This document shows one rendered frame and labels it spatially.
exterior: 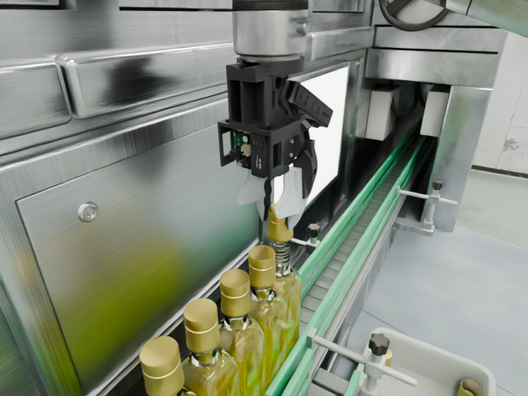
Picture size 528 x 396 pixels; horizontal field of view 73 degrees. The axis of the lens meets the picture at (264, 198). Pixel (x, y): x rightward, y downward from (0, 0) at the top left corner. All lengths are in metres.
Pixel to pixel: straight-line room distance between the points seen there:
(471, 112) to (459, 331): 0.64
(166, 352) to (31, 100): 0.24
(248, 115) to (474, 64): 0.95
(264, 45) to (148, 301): 0.35
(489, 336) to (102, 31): 0.98
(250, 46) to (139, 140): 0.16
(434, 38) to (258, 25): 0.93
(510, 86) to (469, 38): 2.81
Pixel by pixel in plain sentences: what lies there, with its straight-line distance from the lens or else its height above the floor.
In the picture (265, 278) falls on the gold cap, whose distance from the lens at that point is 0.46.
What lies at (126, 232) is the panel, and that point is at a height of 1.20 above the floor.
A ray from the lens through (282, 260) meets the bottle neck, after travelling 0.51.
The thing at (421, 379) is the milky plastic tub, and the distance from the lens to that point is 0.87.
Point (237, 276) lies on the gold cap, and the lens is 0.42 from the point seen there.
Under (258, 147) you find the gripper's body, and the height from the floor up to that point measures 1.31.
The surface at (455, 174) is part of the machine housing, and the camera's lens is 1.33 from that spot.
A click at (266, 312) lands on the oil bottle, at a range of 0.49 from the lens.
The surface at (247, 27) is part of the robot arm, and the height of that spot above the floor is 1.42.
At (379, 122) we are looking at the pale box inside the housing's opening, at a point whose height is 1.07.
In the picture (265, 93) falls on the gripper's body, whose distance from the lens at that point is 0.37.
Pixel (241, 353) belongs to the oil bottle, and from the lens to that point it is 0.46.
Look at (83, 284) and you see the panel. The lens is 0.44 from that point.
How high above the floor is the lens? 1.43
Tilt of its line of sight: 27 degrees down
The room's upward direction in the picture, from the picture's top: straight up
